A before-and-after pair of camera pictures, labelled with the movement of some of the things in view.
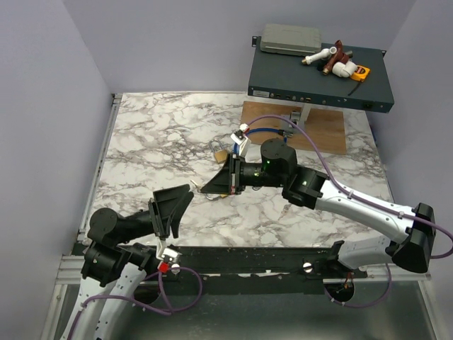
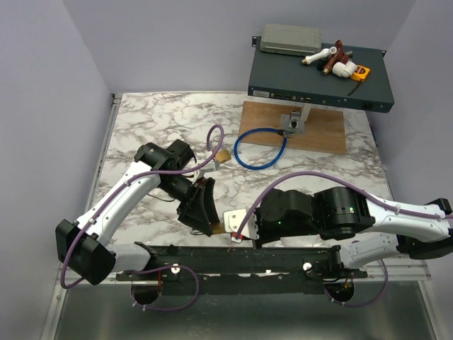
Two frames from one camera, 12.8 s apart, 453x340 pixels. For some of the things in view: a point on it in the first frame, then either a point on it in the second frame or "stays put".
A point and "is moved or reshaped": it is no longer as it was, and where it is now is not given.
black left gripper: x=163 y=206 → x=201 y=214
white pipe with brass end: x=324 y=54 stays put
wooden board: x=325 y=129 stays put
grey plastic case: x=291 y=39 stays put
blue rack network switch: x=285 y=78 stays put
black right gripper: x=228 y=179 → x=259 y=241
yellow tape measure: x=361 y=73 stays put
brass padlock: x=215 y=196 is moved or reshaped
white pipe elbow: x=345 y=70 stays put
